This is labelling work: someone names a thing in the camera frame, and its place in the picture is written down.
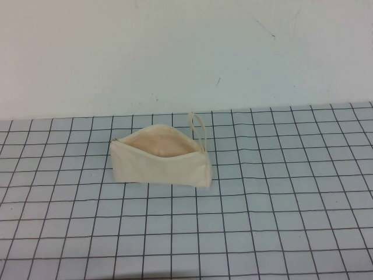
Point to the cream fabric pencil case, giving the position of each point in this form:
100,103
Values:
151,170

